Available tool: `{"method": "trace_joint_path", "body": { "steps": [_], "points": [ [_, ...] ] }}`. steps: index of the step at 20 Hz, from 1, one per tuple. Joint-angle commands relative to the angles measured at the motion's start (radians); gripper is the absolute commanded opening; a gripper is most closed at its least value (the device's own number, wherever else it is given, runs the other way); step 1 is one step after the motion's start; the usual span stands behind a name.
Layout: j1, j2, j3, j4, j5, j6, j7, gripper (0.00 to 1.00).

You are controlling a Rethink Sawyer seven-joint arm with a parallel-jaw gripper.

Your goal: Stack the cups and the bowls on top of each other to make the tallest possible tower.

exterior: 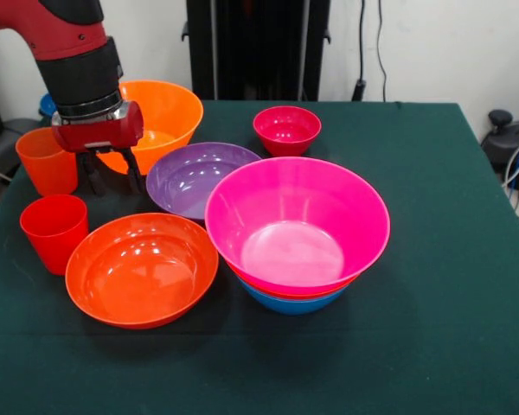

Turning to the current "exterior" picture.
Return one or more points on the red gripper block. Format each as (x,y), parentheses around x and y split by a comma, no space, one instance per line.
(104,134)

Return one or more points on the orange cup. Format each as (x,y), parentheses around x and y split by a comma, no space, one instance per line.
(39,168)

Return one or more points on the purple bowl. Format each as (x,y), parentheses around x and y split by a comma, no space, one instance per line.
(186,190)

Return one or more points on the large orange bowl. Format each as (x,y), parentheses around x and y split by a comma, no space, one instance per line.
(168,112)

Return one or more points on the orange-red shallow bowl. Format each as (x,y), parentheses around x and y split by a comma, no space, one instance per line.
(142,276)
(264,289)

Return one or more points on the large pink bowl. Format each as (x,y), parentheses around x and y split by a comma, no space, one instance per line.
(298,225)

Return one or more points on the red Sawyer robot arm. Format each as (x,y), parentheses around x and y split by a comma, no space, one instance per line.
(69,34)

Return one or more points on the red cup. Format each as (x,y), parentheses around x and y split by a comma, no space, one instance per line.
(56,242)

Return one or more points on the small dark blue bowl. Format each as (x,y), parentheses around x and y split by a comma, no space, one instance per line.
(47,106)

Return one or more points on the small crimson bowl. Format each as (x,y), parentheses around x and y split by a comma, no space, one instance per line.
(285,129)

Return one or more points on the light blue bowl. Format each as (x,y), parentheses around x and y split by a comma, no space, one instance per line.
(294,304)

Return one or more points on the dark green table cloth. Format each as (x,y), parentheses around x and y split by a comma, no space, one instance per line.
(259,367)

